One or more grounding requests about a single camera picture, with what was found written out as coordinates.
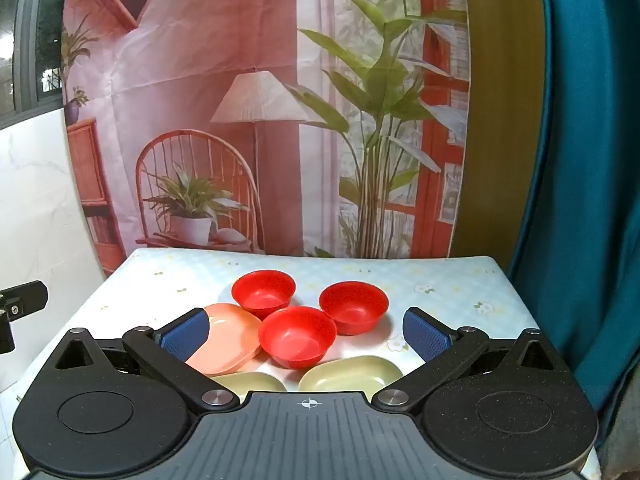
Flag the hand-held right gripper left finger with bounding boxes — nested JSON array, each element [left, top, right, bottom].
[[52, 307, 241, 413]]

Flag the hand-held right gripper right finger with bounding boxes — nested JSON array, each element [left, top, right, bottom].
[[372, 307, 564, 413]]

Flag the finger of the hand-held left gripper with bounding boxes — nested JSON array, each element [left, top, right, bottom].
[[0, 281, 49, 319]]

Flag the pink plastic plate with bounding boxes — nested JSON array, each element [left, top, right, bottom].
[[185, 303, 271, 377]]

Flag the red plastic bowl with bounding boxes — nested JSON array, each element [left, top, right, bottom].
[[319, 282, 390, 336], [231, 270, 297, 320], [258, 306, 337, 368]]

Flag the green plastic plate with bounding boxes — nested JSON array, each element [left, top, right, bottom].
[[298, 355, 404, 395], [212, 371, 288, 404]]

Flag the floral checked tablecloth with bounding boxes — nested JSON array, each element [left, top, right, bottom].
[[15, 247, 601, 480]]

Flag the teal curtain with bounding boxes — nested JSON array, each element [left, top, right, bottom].
[[500, 0, 640, 441]]

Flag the dark framed window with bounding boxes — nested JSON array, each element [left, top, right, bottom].
[[0, 0, 68, 128]]

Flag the printed room backdrop cloth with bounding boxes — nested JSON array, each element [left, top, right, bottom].
[[61, 0, 471, 278]]

